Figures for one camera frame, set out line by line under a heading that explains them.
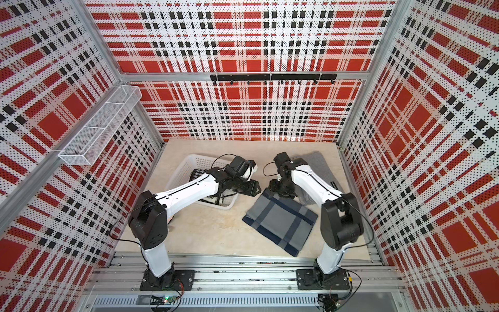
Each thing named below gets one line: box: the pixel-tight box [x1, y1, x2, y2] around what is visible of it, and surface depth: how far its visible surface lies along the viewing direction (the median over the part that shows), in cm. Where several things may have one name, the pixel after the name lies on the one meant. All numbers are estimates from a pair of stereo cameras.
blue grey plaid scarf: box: [242, 188, 319, 258], surface depth 90 cm
